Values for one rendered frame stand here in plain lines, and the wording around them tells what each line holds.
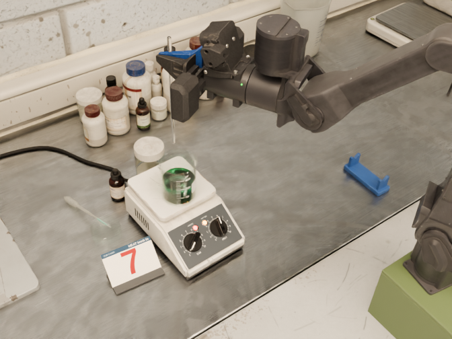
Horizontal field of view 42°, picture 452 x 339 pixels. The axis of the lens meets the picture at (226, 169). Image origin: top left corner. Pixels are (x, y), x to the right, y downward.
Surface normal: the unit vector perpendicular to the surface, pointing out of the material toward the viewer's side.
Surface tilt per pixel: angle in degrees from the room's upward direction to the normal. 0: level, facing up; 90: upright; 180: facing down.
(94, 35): 90
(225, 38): 71
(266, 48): 90
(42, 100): 90
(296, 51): 90
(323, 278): 0
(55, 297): 0
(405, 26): 0
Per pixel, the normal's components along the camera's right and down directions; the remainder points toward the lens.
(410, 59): -0.43, 0.60
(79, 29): 0.59, 0.57
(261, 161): 0.04, -0.73
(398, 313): -0.81, 0.38
